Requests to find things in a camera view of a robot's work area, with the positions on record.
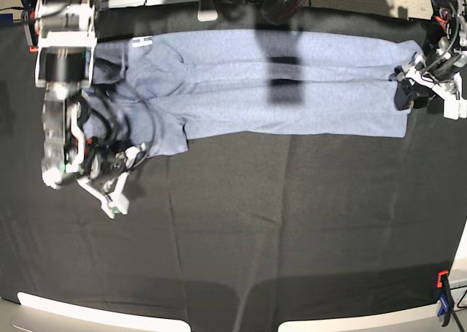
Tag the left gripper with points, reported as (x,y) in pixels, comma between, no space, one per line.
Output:
(417,85)

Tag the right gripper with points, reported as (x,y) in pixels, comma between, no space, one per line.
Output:
(103,173)

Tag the light blue t-shirt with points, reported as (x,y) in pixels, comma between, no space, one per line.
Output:
(198,84)

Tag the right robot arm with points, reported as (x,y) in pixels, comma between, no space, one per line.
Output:
(79,143)

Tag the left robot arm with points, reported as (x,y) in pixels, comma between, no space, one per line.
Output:
(446,35)

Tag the black table cloth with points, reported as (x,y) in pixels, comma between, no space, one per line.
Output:
(242,231)

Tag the orange black clamp far left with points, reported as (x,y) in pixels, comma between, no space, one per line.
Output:
(28,16)

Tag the orange blue clamp near right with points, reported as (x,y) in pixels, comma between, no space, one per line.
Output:
(445,297)

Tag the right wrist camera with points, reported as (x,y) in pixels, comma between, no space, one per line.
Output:
(114,204)

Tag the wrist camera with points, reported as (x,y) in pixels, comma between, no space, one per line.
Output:
(114,204)
(455,109)

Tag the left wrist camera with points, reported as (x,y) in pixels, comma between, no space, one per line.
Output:
(455,109)

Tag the white camera stand base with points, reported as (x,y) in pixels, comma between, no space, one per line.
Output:
(207,11)

